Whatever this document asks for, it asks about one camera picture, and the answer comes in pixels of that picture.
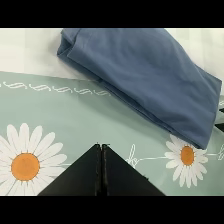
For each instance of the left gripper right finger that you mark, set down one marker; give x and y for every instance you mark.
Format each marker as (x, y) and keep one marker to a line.
(123, 176)

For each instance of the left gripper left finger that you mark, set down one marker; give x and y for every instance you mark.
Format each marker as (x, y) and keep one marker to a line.
(80, 176)

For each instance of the blue T-shirt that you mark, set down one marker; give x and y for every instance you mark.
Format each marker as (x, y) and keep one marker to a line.
(146, 76)

